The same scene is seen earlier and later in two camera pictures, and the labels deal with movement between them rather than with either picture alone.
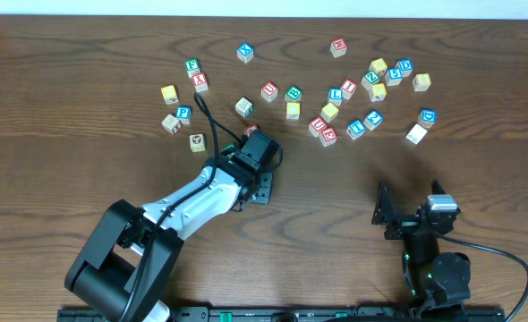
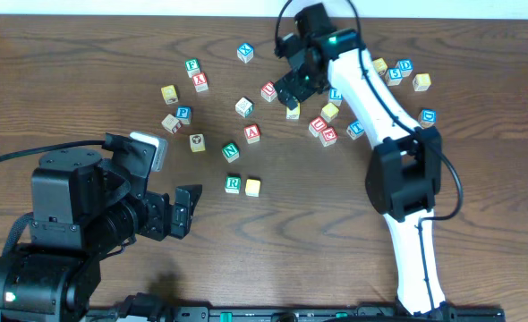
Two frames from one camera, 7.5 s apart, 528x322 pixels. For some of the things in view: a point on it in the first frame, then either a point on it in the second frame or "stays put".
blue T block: x=355 y=129 stays put
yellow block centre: x=293 y=110 stays put
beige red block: x=171 y=124 stays put
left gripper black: x=237 y=148 → x=161 y=216
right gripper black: x=407 y=224 → x=297 y=77
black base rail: x=308 y=314 stays put
